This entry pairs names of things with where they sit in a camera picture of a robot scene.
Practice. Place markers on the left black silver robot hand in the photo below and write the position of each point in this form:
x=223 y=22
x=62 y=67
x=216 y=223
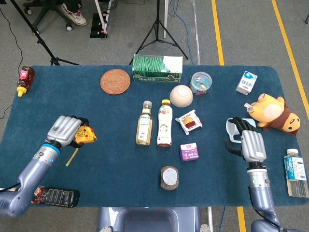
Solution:
x=64 y=130

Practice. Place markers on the clear bottle of yellow liquid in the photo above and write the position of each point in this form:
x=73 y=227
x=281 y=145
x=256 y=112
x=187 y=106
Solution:
x=144 y=125

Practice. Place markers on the white metal frame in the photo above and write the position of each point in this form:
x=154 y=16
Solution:
x=101 y=14

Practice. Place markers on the upturned cream bowl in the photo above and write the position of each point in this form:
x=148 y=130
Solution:
x=181 y=96

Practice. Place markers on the green tea bag box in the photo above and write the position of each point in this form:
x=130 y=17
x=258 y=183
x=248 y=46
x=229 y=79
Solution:
x=154 y=70

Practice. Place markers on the orange brown plush toy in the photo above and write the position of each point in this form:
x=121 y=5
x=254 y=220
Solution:
x=272 y=111

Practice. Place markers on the black tripod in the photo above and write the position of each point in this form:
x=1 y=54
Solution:
x=39 y=39
x=158 y=24

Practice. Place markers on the black office chair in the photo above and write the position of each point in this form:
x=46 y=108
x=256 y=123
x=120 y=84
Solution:
x=48 y=7

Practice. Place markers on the small purple carton box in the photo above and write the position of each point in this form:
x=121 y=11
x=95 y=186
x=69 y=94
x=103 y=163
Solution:
x=189 y=152

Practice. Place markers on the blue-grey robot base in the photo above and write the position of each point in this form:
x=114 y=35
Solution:
x=149 y=220

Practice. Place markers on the brown squeeze bottle yellow cap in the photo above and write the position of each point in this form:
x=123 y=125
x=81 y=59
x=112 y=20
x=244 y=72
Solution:
x=24 y=79

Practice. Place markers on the white-labelled tea bottle yellow cap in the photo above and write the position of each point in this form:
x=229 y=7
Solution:
x=164 y=123

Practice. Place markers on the white blue milk carton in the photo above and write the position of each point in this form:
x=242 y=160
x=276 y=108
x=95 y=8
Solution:
x=246 y=83

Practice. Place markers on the clear jar of coloured clips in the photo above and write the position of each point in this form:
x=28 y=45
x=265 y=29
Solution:
x=200 y=83

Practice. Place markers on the light blue plastic mug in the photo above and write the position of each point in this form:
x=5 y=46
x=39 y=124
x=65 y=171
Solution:
x=230 y=131

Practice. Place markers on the white wrapped cake snack packet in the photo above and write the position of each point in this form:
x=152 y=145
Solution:
x=188 y=122

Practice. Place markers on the dark blue table mat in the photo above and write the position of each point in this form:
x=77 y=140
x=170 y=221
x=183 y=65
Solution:
x=116 y=120

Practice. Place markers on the round woven rattan coaster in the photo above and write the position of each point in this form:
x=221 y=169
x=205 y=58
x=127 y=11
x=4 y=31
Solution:
x=115 y=81

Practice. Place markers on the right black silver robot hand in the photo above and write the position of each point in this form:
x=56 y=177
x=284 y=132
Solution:
x=253 y=145

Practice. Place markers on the glass seed jar black lid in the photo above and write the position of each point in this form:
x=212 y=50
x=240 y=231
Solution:
x=169 y=177

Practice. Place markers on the person in dark trousers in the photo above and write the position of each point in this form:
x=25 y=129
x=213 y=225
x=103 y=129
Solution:
x=74 y=15

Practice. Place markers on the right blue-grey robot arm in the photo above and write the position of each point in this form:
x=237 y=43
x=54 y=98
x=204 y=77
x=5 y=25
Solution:
x=262 y=193

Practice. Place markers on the black snack tube can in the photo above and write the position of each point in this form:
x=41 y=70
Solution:
x=58 y=197

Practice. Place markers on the clear water bottle white cap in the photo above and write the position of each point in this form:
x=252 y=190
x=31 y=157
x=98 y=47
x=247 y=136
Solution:
x=295 y=174

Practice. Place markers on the yellow tape measure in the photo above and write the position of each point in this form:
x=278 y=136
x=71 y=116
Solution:
x=85 y=135

